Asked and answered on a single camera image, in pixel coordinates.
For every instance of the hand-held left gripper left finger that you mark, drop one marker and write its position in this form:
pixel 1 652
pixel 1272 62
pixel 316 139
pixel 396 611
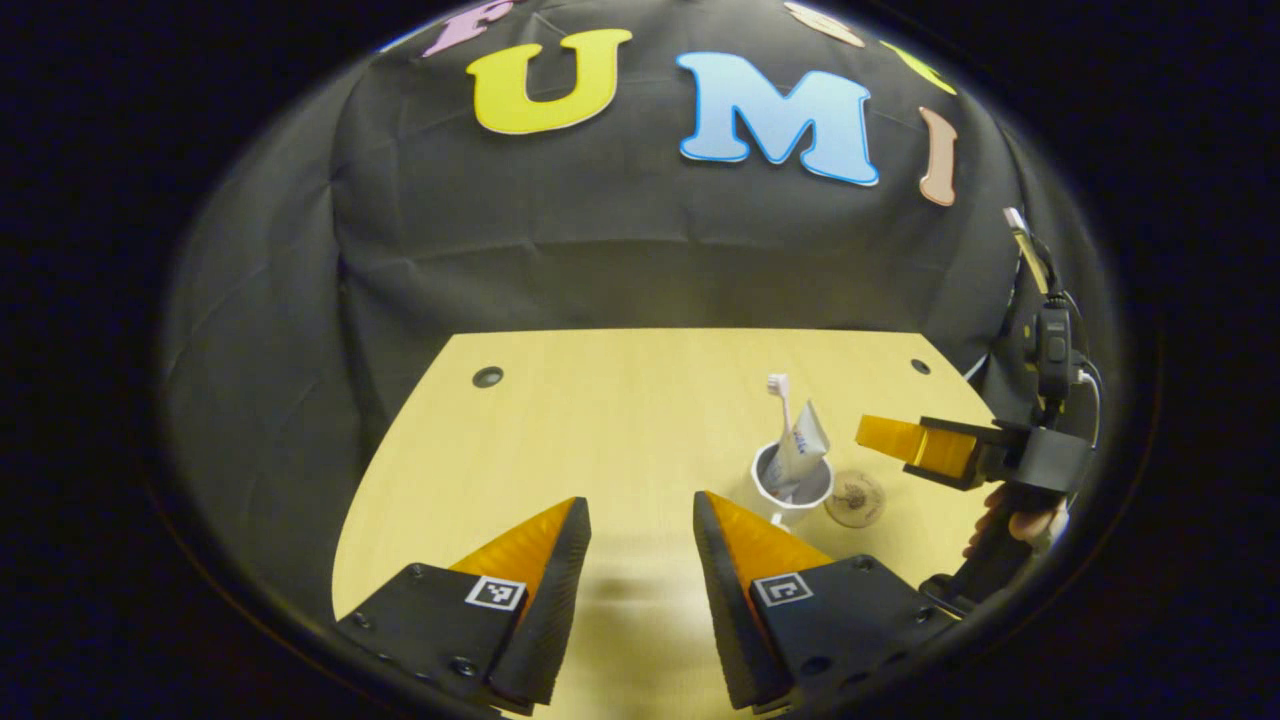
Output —
pixel 555 620

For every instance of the white toothbrush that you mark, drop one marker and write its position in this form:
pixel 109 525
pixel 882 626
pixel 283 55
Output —
pixel 778 385

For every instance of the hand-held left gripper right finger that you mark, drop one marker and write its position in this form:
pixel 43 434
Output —
pixel 730 620

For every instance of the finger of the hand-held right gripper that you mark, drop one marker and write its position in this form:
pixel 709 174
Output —
pixel 940 450

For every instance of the round cork coaster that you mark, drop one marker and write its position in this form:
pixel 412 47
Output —
pixel 855 500

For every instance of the black backdrop cloth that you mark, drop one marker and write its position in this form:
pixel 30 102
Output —
pixel 600 250

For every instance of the white toothpaste tube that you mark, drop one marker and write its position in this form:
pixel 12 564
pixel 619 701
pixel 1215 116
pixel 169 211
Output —
pixel 805 440

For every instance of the light wooden desktop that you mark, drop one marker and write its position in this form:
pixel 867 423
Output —
pixel 600 430

